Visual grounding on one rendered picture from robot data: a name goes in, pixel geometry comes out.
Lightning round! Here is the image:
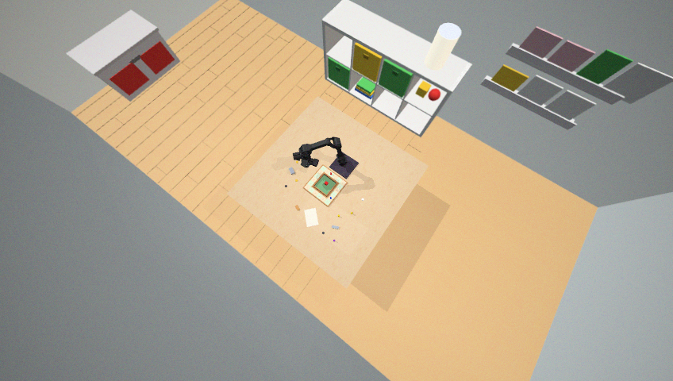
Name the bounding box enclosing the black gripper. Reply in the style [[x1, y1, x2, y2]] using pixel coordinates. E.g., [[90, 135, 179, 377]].
[[301, 156, 319, 167]]

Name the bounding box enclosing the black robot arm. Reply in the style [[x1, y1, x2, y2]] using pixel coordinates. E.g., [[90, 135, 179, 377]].
[[293, 137, 348, 168]]

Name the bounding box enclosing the white flat sheet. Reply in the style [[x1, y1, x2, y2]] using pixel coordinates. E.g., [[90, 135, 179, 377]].
[[304, 208, 318, 227]]

